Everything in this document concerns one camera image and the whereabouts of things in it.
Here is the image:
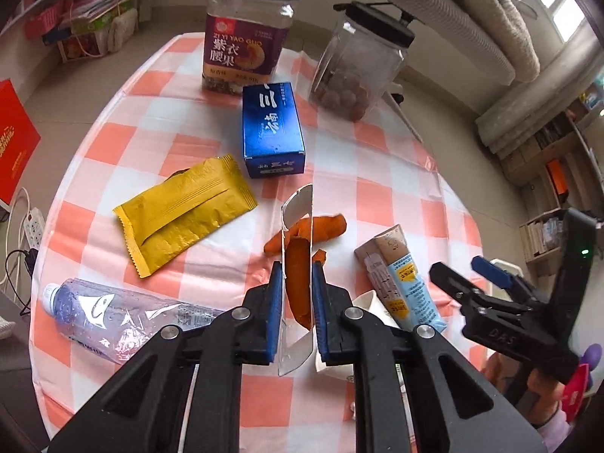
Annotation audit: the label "curved orange peel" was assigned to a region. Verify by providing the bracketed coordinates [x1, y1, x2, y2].
[286, 238, 313, 332]

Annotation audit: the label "long orange peel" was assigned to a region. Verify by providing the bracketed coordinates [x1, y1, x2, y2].
[263, 214, 348, 256]

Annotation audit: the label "red paper bag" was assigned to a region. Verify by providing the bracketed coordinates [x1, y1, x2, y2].
[0, 79, 42, 208]

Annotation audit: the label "beige fleece blanket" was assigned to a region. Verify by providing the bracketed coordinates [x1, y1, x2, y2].
[415, 0, 541, 83]

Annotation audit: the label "purple label plastic jar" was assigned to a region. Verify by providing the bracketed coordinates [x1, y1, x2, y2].
[201, 0, 307, 98]

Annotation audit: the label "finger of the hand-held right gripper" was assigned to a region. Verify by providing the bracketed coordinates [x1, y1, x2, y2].
[471, 255, 535, 301]
[428, 261, 483, 308]

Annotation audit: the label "clear jar with black lid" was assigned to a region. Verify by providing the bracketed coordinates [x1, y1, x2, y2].
[308, 2, 416, 122]

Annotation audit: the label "orange white checked tablecloth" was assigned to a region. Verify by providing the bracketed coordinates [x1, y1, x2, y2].
[28, 32, 485, 441]

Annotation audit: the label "clear plastic packaging piece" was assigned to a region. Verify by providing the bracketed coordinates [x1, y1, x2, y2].
[278, 184, 316, 377]

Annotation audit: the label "white paper cup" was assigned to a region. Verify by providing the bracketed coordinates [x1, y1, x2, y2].
[314, 290, 403, 384]

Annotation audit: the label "orange flat box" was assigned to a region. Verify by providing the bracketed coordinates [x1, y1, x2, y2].
[546, 159, 570, 205]

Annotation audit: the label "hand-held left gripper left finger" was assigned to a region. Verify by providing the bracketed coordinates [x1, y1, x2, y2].
[47, 260, 287, 453]

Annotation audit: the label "wooden bookshelf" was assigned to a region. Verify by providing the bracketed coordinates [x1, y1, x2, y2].
[499, 80, 604, 275]

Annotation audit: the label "brown round snacks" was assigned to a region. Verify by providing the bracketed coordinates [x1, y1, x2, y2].
[313, 72, 370, 122]

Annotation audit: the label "white power strip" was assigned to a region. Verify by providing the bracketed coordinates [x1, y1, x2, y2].
[19, 206, 46, 252]

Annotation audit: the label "person's right hand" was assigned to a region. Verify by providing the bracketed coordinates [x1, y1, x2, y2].
[529, 370, 573, 429]

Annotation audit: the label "clear plastic bottle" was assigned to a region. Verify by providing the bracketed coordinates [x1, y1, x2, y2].
[42, 278, 228, 365]

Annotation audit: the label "blue cardboard box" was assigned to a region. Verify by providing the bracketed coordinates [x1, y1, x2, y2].
[240, 82, 307, 180]

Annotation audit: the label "yellow snack packet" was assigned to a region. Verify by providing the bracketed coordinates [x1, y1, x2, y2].
[112, 153, 259, 280]

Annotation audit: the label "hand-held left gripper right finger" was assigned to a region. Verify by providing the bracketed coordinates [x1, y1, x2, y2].
[310, 260, 548, 453]

